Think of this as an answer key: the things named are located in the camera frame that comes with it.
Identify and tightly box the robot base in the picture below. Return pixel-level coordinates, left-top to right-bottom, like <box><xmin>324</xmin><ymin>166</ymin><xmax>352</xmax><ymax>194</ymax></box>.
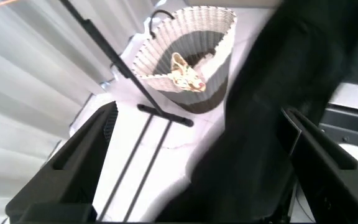
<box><xmin>290</xmin><ymin>32</ymin><xmax>358</xmax><ymax>223</ymax></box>

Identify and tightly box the white curtain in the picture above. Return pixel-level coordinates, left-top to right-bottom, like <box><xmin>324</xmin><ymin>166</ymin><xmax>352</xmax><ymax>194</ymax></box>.
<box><xmin>0</xmin><ymin>0</ymin><xmax>155</xmax><ymax>218</ymax></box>

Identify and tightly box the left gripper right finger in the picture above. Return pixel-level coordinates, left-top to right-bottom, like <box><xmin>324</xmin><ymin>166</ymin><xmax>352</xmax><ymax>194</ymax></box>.
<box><xmin>280</xmin><ymin>107</ymin><xmax>358</xmax><ymax>224</ymax></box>

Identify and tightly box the white laundry basket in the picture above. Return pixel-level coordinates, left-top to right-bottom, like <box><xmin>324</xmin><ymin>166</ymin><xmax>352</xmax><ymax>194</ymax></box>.
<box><xmin>131</xmin><ymin>5</ymin><xmax>238</xmax><ymax>114</ymax></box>

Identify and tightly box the cream printed garment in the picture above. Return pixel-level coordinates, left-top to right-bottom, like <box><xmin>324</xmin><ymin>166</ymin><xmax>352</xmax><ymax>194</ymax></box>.
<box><xmin>170</xmin><ymin>52</ymin><xmax>207</xmax><ymax>93</ymax></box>

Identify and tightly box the black clothes rack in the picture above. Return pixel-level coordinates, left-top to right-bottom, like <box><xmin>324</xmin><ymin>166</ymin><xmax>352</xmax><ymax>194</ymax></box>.
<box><xmin>59</xmin><ymin>0</ymin><xmax>195</xmax><ymax>222</ymax></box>

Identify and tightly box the black short-sleeved shirt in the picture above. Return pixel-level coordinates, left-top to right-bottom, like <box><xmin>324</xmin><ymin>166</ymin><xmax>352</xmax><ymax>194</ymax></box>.
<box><xmin>155</xmin><ymin>0</ymin><xmax>358</xmax><ymax>224</ymax></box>

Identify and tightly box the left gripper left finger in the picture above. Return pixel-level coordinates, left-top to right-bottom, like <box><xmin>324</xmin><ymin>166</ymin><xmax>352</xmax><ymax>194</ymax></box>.
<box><xmin>4</xmin><ymin>101</ymin><xmax>119</xmax><ymax>224</ymax></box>

